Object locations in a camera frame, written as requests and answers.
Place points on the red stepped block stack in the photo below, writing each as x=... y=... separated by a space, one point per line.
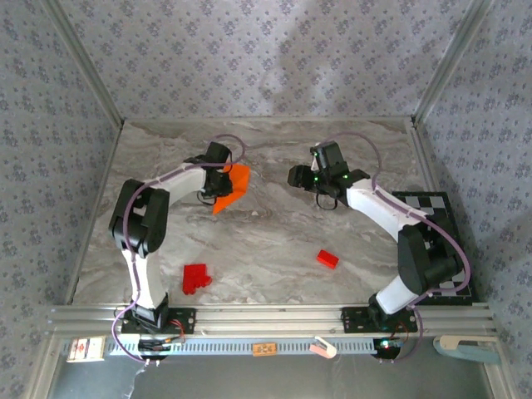
x=194 y=279

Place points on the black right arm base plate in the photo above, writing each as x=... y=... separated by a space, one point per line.
x=353 y=320

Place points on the white card with red print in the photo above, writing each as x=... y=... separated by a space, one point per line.
x=85 y=348

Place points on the black and white checkerboard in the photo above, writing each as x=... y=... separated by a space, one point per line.
x=440 y=203

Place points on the small red brick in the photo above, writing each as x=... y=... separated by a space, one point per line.
x=327 y=259

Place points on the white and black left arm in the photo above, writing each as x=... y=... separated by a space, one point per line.
x=187 y=183

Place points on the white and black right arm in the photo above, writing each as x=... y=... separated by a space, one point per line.
x=382 y=210

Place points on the aluminium frame rail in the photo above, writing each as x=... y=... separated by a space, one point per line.
x=270 y=318

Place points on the aluminium corner post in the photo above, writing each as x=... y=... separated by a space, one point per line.
x=453 y=62
x=83 y=62

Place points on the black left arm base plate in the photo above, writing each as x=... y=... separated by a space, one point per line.
x=185 y=322

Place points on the small orange label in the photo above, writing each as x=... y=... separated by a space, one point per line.
x=264 y=349

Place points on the orange cloth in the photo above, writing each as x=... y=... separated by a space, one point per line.
x=239 y=178

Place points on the light blue and beige tool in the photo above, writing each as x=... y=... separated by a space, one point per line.
x=465 y=351

